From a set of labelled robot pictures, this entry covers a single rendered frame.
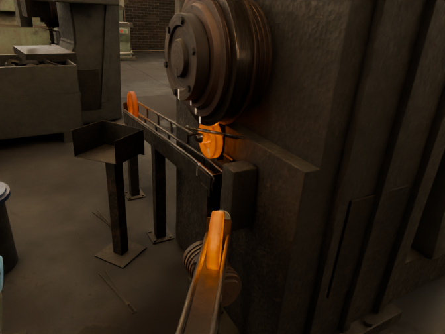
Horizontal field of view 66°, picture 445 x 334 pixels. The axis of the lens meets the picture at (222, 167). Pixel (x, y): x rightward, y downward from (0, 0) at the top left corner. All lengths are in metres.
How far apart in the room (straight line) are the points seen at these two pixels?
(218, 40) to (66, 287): 1.38
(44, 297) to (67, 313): 0.17
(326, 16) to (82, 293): 1.56
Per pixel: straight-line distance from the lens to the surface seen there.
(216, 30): 1.10
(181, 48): 1.17
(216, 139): 1.27
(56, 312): 1.82
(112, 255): 2.04
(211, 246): 0.87
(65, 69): 3.54
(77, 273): 1.99
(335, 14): 0.97
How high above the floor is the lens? 1.27
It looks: 24 degrees down
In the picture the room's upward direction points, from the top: 4 degrees clockwise
